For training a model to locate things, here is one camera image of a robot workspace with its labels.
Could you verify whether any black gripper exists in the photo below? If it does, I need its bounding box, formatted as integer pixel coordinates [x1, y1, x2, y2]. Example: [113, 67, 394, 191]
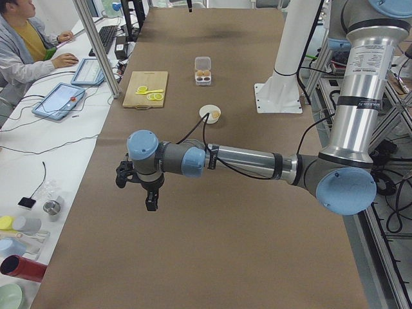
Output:
[137, 172, 165, 211]

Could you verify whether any clear plastic egg box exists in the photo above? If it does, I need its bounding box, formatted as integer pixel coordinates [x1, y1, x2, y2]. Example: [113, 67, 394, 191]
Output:
[194, 56, 212, 86]

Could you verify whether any person right hand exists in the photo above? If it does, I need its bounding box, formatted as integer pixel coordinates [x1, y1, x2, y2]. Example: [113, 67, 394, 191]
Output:
[51, 53, 78, 68]

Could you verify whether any person left hand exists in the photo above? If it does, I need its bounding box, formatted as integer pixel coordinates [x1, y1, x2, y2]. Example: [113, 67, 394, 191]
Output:
[57, 31, 75, 43]

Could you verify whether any steel cup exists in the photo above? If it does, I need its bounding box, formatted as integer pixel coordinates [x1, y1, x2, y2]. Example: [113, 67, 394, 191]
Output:
[42, 196, 64, 222]

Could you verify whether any white ceramic bowl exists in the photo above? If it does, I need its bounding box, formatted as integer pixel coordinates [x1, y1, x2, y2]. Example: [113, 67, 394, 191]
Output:
[199, 104, 221, 124]

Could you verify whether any lemon slice pair far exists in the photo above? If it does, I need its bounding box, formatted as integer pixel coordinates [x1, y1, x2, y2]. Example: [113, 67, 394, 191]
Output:
[136, 86, 148, 94]

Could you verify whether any grey cup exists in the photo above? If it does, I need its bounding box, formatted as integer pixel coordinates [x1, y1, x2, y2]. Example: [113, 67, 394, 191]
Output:
[12, 216, 42, 235]

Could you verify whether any small black square device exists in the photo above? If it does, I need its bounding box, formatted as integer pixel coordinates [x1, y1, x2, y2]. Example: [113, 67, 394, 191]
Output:
[17, 197, 37, 209]

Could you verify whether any bamboo cutting board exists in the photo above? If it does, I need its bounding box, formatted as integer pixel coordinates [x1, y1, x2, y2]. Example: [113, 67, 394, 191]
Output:
[122, 71, 169, 109]

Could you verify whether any near blue teach pendant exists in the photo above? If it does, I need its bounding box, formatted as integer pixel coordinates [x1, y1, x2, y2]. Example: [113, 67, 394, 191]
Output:
[32, 83, 86, 121]

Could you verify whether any blue teach pendant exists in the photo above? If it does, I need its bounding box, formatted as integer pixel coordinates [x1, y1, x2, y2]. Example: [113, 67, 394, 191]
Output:
[71, 57, 104, 87]
[32, 83, 86, 121]

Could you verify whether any far blue teach pendant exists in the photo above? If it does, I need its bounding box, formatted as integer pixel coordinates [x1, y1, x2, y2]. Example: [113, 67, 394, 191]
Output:
[71, 57, 104, 87]

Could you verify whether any yellow cup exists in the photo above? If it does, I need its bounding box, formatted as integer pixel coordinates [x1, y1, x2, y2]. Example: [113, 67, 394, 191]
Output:
[0, 216, 15, 230]

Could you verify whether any light blue cup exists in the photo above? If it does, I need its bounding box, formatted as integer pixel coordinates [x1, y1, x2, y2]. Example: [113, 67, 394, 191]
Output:
[0, 238, 26, 258]

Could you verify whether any black power adapter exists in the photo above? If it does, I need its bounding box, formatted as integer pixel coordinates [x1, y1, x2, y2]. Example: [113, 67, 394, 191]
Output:
[115, 35, 129, 60]

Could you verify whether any green bowl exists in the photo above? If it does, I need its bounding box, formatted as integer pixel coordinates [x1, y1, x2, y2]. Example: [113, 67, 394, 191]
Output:
[0, 284, 23, 309]

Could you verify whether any black keyboard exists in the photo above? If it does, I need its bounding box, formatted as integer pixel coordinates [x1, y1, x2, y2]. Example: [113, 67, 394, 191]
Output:
[98, 25, 118, 54]

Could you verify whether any person in grey jacket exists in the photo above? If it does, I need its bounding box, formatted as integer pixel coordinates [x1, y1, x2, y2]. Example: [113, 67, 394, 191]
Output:
[1, 1, 60, 107]

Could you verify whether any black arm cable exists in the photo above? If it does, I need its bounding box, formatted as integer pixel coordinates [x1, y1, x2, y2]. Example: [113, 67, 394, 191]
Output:
[175, 112, 339, 180]

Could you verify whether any lemon slice pair near handle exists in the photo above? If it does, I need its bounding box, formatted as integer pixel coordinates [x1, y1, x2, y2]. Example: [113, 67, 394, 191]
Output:
[146, 93, 164, 101]

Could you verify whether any white camera stand pole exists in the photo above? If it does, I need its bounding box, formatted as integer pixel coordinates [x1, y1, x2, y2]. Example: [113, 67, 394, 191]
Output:
[254, 0, 323, 114]

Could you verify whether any aluminium frame post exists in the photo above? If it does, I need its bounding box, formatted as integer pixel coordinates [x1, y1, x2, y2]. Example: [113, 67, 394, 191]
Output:
[73, 0, 120, 98]

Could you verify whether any aluminium table frame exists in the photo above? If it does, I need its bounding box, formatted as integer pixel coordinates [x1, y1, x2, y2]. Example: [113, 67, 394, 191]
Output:
[302, 32, 412, 309]

